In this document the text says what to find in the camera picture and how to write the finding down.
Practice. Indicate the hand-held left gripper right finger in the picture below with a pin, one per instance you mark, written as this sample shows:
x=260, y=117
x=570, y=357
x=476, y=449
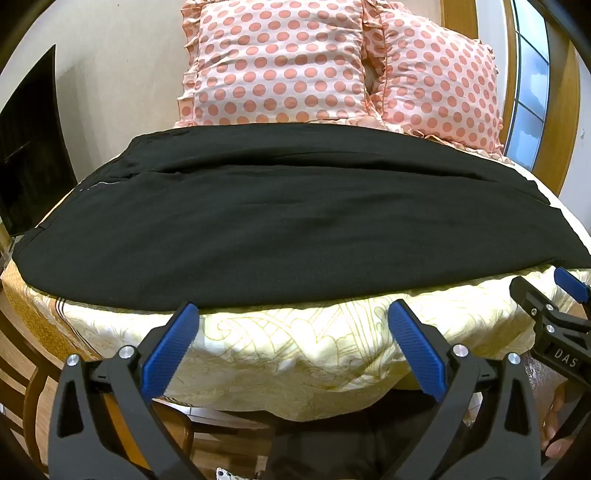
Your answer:
x=415, y=350

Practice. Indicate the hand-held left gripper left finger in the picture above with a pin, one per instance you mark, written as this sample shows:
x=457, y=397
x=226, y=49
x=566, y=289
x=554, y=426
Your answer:
x=171, y=350

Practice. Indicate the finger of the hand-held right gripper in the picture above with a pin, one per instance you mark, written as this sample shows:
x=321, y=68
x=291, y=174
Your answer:
x=564, y=278
x=531, y=295

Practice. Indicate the black pants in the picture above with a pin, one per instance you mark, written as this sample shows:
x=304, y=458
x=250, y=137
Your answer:
x=295, y=221

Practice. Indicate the person's right hand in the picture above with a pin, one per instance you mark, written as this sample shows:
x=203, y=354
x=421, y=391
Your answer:
x=557, y=413

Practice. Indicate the yellow patterned bedsheet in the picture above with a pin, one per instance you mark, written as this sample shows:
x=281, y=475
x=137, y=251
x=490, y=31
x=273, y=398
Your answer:
x=300, y=350

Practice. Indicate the wooden chair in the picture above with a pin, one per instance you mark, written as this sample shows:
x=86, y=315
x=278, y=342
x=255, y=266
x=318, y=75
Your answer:
x=23, y=364

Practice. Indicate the wooden framed window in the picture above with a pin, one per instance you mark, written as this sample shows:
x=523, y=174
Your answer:
x=531, y=92

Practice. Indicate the pink polka dot pillow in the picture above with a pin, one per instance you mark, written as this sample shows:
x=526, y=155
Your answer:
x=438, y=83
x=277, y=64

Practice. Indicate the dark flat screen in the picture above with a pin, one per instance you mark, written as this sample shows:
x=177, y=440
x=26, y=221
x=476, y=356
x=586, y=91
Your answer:
x=32, y=161

